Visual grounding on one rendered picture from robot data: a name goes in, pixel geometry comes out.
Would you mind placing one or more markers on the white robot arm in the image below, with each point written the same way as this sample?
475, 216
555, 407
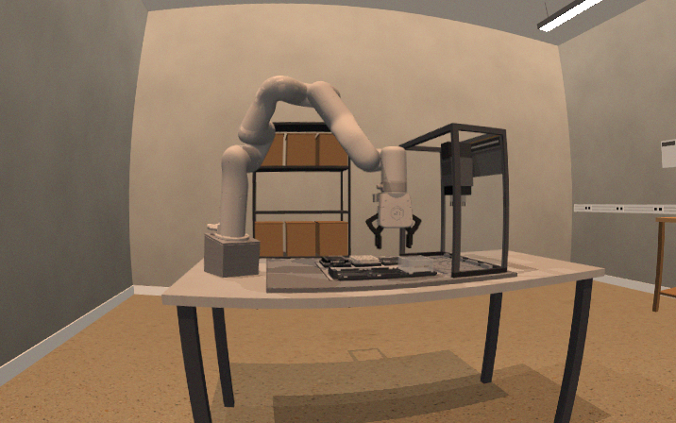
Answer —
238, 160

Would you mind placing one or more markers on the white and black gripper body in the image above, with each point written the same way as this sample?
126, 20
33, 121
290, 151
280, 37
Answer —
396, 212

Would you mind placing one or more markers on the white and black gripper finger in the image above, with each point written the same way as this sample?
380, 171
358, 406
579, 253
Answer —
375, 231
409, 236

